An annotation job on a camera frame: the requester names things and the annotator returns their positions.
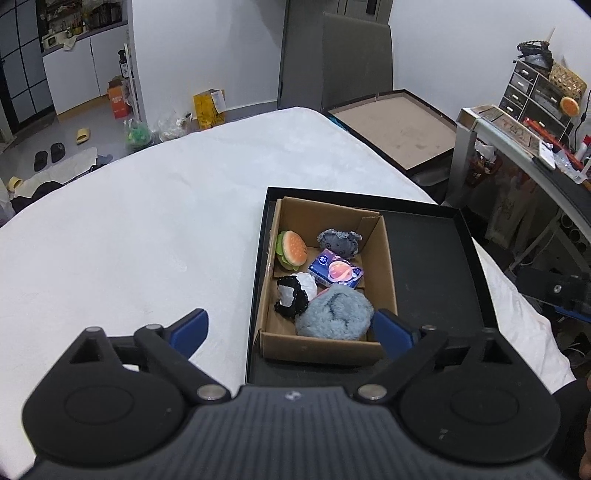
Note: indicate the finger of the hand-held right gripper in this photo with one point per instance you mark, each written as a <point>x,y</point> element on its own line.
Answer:
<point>549,288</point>

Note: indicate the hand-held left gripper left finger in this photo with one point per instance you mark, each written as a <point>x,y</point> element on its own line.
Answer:
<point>189,328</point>

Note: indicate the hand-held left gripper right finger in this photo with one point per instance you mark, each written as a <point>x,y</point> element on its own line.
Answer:
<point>392,333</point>

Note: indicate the brown cardboard box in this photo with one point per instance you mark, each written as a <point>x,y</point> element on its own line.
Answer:
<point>378,277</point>

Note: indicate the blue fluffy plush toy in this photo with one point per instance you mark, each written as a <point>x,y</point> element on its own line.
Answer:
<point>337,314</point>

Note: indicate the black shallow tray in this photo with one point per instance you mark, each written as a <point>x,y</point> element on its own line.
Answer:
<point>434,277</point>

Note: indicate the purple tissue packet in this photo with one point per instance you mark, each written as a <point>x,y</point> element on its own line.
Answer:
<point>334,270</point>

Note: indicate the grey plush toy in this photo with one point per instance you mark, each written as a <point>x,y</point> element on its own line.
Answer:
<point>339,242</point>

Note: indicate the black and white plush toy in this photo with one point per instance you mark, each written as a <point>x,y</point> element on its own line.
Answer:
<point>293,293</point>

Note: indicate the burger plush toy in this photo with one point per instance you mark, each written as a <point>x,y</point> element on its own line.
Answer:
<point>293,249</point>

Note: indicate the white printed cloth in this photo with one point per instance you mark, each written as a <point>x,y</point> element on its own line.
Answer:
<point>508,212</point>

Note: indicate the dark clothing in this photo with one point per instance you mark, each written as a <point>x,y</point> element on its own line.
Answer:
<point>570,424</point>

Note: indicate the red basket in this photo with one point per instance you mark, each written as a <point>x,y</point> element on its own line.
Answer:
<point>480,168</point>

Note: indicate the white desk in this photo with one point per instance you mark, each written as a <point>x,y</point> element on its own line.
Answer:
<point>461,152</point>

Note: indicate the grey drawer unit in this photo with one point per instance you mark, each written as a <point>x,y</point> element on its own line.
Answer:
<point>531,97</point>

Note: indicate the black framed brown board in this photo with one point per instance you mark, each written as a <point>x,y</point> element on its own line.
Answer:
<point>401,134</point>

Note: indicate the green plastic bag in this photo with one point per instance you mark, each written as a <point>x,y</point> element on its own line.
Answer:
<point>137,134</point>

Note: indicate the clear plastic bag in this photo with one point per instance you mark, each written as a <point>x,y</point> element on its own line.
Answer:
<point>173,128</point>

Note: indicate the white floor cloth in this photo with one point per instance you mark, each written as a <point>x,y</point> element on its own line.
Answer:
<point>64,167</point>

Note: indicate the woven basket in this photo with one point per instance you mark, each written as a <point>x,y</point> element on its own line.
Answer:
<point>568,81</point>

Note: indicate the yellow cardboard box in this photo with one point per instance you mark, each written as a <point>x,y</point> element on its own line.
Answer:
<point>205,110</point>

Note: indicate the yellow slipper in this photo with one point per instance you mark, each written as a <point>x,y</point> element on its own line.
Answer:
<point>14,182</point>
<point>83,136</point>

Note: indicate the black slipper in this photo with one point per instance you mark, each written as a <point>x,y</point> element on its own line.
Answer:
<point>40,160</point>
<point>57,152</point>

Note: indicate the orange cardboard box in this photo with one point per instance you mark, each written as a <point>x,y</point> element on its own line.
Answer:
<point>119,104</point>

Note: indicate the white cabinet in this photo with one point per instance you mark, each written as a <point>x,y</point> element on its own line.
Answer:
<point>78,74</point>

